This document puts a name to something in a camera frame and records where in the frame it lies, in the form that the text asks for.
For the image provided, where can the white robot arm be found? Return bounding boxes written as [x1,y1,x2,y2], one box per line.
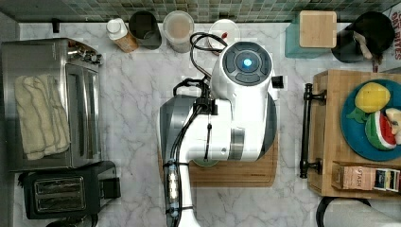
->
[157,42,277,227]

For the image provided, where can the wooden drawer cabinet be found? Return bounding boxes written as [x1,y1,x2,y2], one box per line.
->
[307,69,401,201]

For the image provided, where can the green ceramic bowl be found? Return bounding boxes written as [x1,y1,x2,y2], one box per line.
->
[193,159,218,167]

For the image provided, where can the bamboo cutting board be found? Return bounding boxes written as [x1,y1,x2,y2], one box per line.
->
[157,131,280,189]

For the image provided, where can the clear jar with cereal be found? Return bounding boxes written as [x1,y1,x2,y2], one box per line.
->
[163,10,194,53]

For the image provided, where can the empty dark glass jar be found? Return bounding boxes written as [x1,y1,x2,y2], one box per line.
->
[129,10,162,50]

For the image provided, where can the stainless toaster oven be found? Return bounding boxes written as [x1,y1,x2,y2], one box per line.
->
[2,38,101,172]

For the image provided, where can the teal box with wooden lid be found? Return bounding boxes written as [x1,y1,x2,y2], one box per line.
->
[285,10,337,59]

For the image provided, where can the black two-slot toaster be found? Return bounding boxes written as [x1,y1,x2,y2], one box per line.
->
[21,161,121,219]

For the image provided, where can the teal plate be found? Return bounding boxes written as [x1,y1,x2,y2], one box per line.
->
[340,79,400,162]

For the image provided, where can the wooden tea box tray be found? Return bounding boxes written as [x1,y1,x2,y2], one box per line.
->
[332,163,400,193]

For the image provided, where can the beige folded towel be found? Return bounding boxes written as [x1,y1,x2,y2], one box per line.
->
[14,75,71,160]

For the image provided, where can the yellow plush lemon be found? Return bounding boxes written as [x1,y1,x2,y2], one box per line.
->
[355,82,391,114]

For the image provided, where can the wooden spoon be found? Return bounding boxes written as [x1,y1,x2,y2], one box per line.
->
[353,31,373,60]

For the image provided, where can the plush watermelon slice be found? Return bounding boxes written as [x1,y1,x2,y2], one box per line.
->
[365,111,396,150]

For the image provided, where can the beige plush fruit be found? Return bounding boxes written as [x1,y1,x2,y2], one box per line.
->
[385,108,401,145]

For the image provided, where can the black utensil holder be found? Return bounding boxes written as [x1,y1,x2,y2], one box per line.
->
[331,11,395,63]

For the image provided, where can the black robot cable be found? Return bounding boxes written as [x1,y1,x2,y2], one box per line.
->
[164,31,229,227]

